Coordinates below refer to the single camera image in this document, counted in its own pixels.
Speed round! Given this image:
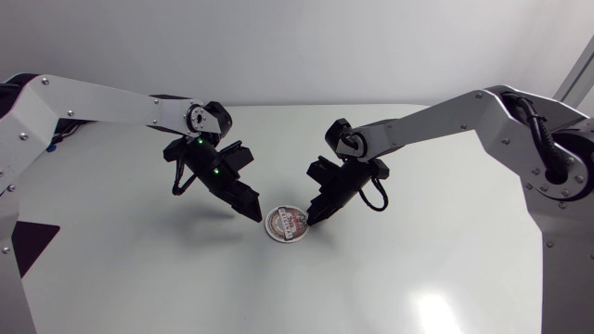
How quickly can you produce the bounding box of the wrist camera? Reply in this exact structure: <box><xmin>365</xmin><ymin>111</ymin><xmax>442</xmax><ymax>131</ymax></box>
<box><xmin>305</xmin><ymin>156</ymin><xmax>344</xmax><ymax>192</ymax></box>
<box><xmin>217</xmin><ymin>140</ymin><xmax>255</xmax><ymax>181</ymax></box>

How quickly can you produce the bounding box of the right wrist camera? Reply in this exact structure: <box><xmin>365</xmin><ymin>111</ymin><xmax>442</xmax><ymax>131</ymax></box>
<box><xmin>305</xmin><ymin>156</ymin><xmax>344</xmax><ymax>192</ymax></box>

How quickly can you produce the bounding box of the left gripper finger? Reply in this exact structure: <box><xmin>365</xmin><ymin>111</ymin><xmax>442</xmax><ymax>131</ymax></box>
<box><xmin>221</xmin><ymin>179</ymin><xmax>264</xmax><ymax>224</ymax></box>

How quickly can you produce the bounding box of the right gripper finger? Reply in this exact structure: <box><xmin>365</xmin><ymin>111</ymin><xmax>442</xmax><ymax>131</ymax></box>
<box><xmin>305</xmin><ymin>193</ymin><xmax>344</xmax><ymax>227</ymax></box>

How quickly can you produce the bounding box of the round white coaster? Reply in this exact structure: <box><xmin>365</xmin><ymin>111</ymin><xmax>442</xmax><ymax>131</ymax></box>
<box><xmin>264</xmin><ymin>204</ymin><xmax>311</xmax><ymax>244</ymax></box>

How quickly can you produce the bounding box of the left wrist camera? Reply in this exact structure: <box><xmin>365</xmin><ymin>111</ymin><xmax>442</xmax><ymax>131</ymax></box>
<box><xmin>217</xmin><ymin>140</ymin><xmax>255</xmax><ymax>181</ymax></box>

